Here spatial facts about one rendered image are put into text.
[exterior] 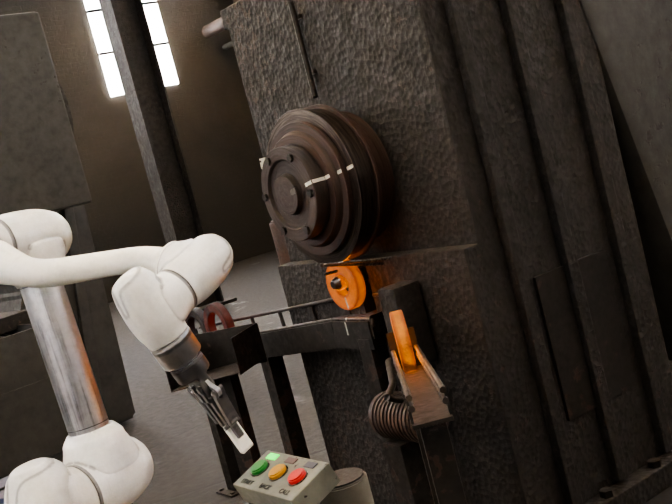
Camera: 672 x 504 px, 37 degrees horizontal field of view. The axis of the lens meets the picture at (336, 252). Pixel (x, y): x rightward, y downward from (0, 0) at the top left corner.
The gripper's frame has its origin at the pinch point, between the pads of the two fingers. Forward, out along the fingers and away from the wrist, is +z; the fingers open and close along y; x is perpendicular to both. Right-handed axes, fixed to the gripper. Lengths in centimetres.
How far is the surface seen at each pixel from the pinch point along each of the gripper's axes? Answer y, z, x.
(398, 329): 7, 12, -51
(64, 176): 324, -36, -118
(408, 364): 7, 21, -48
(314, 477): -19.3, 9.2, -1.0
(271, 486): -9.2, 9.0, 3.6
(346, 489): -8.9, 22.2, -9.6
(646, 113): 11, 21, -169
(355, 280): 53, 13, -75
